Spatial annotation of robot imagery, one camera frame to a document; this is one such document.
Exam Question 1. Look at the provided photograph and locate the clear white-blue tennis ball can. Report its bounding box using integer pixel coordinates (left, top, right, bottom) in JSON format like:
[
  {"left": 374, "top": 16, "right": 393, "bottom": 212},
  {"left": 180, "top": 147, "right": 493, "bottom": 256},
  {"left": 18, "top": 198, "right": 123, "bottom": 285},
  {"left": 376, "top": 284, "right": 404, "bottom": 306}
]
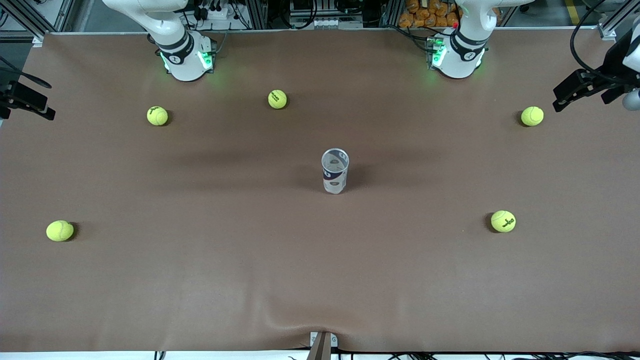
[{"left": 321, "top": 148, "right": 350, "bottom": 195}]

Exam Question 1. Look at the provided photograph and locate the grey arm base connector box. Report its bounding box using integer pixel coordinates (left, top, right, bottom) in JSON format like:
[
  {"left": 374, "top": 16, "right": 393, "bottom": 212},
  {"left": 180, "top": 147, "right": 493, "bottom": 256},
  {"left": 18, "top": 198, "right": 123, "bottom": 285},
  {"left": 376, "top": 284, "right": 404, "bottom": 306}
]
[
  {"left": 200, "top": 42, "right": 217, "bottom": 71},
  {"left": 426, "top": 36, "right": 447, "bottom": 71}
]

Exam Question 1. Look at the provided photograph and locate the heap of orange round objects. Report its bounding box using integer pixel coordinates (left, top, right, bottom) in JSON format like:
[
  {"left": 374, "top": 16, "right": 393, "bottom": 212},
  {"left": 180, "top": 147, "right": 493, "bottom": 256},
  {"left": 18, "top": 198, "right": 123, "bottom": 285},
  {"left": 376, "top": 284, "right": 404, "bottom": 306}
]
[{"left": 398, "top": 0, "right": 461, "bottom": 29}]

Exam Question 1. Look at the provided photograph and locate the white power strip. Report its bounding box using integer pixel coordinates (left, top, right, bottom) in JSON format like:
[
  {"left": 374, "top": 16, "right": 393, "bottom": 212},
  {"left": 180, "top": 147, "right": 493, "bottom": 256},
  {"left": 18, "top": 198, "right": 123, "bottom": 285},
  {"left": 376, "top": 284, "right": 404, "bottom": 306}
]
[{"left": 199, "top": 4, "right": 236, "bottom": 21}]

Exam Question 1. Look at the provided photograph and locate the white multi-port device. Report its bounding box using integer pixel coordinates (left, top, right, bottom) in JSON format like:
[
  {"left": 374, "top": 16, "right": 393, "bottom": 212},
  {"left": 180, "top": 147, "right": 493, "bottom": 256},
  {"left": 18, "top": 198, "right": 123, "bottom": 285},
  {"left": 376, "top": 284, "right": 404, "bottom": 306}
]
[{"left": 290, "top": 17, "right": 363, "bottom": 30}]

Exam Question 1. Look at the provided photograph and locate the brown table mat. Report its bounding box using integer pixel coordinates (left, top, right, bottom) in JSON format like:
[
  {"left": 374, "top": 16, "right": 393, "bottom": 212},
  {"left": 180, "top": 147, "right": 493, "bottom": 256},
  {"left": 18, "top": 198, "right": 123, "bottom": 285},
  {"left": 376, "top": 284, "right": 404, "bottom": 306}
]
[{"left": 0, "top": 27, "right": 640, "bottom": 353}]

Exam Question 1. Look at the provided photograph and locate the grey metal clamp plate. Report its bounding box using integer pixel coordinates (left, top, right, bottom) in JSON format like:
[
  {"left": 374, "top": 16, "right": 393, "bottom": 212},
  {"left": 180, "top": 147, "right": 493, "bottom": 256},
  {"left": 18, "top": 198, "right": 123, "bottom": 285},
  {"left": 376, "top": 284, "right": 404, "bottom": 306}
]
[{"left": 310, "top": 331, "right": 339, "bottom": 349}]

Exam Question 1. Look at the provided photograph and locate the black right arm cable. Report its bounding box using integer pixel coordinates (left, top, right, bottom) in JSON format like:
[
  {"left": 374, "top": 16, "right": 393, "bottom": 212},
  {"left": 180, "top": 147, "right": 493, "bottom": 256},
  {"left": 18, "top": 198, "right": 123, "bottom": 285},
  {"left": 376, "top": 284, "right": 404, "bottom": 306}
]
[{"left": 0, "top": 55, "right": 52, "bottom": 89}]

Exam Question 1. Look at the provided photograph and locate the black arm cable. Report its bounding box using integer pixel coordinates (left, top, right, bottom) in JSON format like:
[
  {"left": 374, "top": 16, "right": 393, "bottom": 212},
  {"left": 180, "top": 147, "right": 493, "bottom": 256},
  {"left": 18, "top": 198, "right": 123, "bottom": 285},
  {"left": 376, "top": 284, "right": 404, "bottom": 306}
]
[
  {"left": 0, "top": 55, "right": 52, "bottom": 89},
  {"left": 570, "top": 0, "right": 618, "bottom": 76}
]

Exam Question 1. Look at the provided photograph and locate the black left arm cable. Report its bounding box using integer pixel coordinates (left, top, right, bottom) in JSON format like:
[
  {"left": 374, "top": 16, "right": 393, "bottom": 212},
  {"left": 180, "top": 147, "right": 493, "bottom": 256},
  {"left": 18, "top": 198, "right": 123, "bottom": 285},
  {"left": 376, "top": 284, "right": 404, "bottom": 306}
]
[{"left": 570, "top": 0, "right": 618, "bottom": 76}]

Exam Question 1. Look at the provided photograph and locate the aluminium frame post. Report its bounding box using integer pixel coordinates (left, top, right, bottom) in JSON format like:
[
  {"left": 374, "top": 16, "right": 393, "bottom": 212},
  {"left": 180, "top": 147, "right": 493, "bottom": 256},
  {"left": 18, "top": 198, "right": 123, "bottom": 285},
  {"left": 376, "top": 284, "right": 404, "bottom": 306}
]
[
  {"left": 598, "top": 0, "right": 628, "bottom": 41},
  {"left": 7, "top": 0, "right": 47, "bottom": 46},
  {"left": 252, "top": 0, "right": 268, "bottom": 30},
  {"left": 382, "top": 0, "right": 401, "bottom": 28}
]

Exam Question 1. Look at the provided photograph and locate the brown camera stand bar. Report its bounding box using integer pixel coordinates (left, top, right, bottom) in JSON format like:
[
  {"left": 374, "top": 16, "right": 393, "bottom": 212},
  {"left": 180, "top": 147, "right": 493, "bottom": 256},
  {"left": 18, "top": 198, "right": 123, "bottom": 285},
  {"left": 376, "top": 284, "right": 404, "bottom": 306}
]
[{"left": 306, "top": 334, "right": 332, "bottom": 360}]

